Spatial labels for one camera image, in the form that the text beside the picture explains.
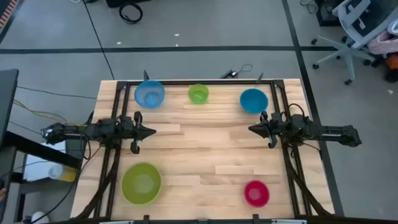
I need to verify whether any long black floor cable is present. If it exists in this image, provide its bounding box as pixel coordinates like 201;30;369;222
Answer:
83;0;115;80

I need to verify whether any large green bowl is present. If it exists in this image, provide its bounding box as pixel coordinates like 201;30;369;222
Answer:
121;162;163;206

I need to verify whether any red bowl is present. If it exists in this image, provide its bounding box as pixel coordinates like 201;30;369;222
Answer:
243;179;271;208

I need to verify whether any white round object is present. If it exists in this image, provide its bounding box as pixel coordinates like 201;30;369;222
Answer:
30;211;50;224

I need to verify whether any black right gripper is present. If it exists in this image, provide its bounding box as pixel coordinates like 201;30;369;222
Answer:
248;111;278;149

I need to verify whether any large translucent blue bowl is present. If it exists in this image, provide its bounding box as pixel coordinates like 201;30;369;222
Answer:
134;80;166;110

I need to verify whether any black aluminium table frame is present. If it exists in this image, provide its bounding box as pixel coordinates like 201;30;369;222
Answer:
74;70;335;224

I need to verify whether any grey floor cable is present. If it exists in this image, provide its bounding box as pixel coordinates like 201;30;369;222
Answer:
16;86;98;100

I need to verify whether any grey office chair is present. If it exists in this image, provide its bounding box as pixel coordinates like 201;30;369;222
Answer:
312;0;398;86

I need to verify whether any coiled black cable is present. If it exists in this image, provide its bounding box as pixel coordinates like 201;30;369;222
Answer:
118;2;144;25

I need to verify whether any black power adapter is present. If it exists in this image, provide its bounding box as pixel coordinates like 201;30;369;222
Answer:
219;70;239;80

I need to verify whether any thin black adapter cable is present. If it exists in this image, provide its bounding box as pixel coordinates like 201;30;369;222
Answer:
233;63;254;77

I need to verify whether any yellow floor cable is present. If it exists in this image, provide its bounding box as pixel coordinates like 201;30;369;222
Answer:
12;100;68;124

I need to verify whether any small green bowl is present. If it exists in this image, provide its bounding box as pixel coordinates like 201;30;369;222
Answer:
188;83;210;105

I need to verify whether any white paper sheet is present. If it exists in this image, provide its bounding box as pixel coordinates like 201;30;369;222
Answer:
23;140;67;182

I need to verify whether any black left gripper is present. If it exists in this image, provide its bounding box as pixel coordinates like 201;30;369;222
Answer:
130;111;157;155

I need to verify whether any black desk bar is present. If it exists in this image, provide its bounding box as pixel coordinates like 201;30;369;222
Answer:
0;130;82;170

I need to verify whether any pink bag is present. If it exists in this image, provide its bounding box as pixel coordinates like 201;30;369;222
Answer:
368;29;398;56

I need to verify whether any black cable under table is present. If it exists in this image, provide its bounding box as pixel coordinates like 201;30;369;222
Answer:
30;145;102;224

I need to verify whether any orange object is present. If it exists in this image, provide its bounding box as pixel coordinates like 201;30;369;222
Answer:
384;52;398;71

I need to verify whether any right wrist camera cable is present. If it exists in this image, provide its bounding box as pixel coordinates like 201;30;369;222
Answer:
287;103;307;119

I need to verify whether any medium teal blue bowl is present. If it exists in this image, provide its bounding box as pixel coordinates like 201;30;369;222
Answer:
239;88;269;115

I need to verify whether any bottle with yellow liquid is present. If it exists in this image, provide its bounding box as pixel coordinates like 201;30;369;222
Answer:
48;164;78;183

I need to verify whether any black box on floor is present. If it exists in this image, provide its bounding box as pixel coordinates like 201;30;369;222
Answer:
315;0;343;27

